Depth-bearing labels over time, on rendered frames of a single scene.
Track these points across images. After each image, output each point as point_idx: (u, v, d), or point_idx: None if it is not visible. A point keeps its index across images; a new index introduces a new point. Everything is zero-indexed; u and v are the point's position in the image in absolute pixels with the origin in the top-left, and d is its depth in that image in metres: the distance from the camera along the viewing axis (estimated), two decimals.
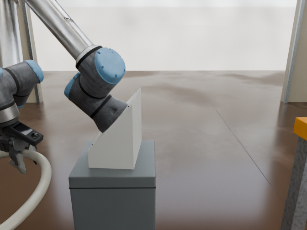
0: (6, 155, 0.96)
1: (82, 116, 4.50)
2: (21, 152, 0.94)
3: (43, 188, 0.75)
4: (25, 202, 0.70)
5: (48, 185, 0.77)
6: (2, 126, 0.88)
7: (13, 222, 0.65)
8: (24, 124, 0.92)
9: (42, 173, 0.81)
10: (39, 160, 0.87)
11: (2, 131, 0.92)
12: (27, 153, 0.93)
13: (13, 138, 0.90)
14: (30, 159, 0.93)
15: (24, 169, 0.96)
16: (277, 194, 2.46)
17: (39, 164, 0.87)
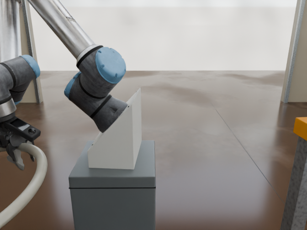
0: (2, 148, 0.95)
1: (82, 116, 4.50)
2: None
3: (38, 180, 0.73)
4: (19, 195, 0.68)
5: (43, 178, 0.76)
6: None
7: (7, 214, 0.63)
8: (21, 120, 0.91)
9: (37, 165, 0.79)
10: (35, 153, 0.86)
11: None
12: (23, 146, 0.92)
13: (10, 133, 0.90)
14: (27, 152, 0.92)
15: (23, 165, 0.96)
16: (277, 194, 2.46)
17: (34, 156, 0.86)
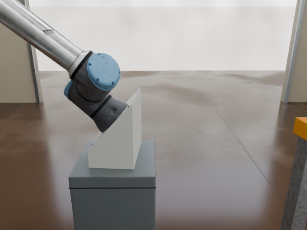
0: None
1: (82, 116, 4.50)
2: None
3: None
4: None
5: None
6: None
7: None
8: None
9: None
10: None
11: None
12: None
13: None
14: None
15: None
16: (277, 194, 2.46)
17: None
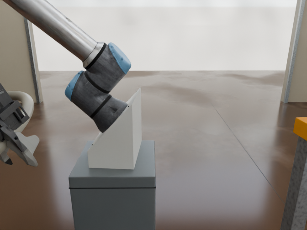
0: None
1: (82, 116, 4.50)
2: None
3: None
4: None
5: (29, 116, 0.68)
6: None
7: None
8: None
9: (22, 106, 0.72)
10: (21, 96, 0.78)
11: None
12: (9, 94, 0.84)
13: None
14: (14, 100, 0.85)
15: (8, 161, 0.66)
16: (277, 194, 2.46)
17: (20, 100, 0.79)
